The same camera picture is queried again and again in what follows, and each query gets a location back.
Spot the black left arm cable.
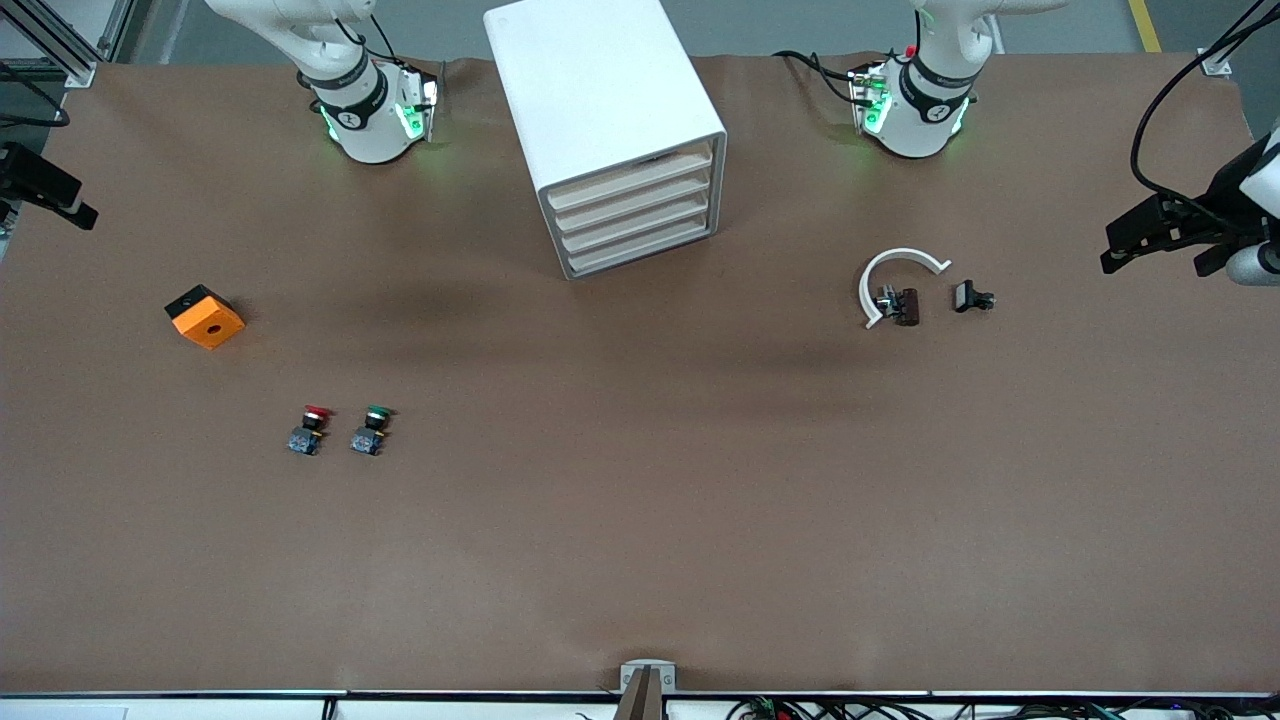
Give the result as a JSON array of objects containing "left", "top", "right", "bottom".
[{"left": 1130, "top": 0, "right": 1280, "bottom": 211}]

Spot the aluminium frame post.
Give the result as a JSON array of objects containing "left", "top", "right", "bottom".
[
  {"left": 0, "top": 0, "right": 136, "bottom": 89},
  {"left": 1200, "top": 0, "right": 1280, "bottom": 77}
]

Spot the brown table mat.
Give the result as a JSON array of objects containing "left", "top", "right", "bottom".
[{"left": 0, "top": 50, "right": 1280, "bottom": 696}]

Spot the dark brown connector block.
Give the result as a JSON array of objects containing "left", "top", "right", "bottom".
[{"left": 875, "top": 285, "right": 921, "bottom": 328}]

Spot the white drawer cabinet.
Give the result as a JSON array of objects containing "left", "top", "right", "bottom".
[{"left": 483, "top": 0, "right": 728, "bottom": 281}]

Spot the red push button switch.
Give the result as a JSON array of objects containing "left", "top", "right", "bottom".
[{"left": 287, "top": 404, "right": 336, "bottom": 457}]

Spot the orange box with hole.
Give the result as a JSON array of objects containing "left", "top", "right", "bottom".
[{"left": 164, "top": 284, "right": 247, "bottom": 351}]

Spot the green push button switch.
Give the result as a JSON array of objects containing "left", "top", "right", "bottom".
[{"left": 350, "top": 404, "right": 398, "bottom": 458}]

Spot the beige-fronted white drawer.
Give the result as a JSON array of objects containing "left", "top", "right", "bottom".
[
  {"left": 550, "top": 166, "right": 717, "bottom": 234},
  {"left": 556, "top": 188, "right": 718, "bottom": 256},
  {"left": 545, "top": 143, "right": 715, "bottom": 212},
  {"left": 563, "top": 210, "right": 719, "bottom": 278}
]

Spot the white curved plastic part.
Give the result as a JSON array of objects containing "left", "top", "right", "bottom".
[{"left": 858, "top": 247, "right": 953, "bottom": 331}]

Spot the black arm base cable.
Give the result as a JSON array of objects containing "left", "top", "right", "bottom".
[{"left": 773, "top": 48, "right": 866, "bottom": 106}]

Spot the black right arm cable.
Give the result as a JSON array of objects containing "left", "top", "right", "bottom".
[{"left": 0, "top": 65, "right": 71, "bottom": 129}]

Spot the grey metal edge bracket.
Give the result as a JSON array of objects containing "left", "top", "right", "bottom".
[{"left": 618, "top": 660, "right": 678, "bottom": 720}]

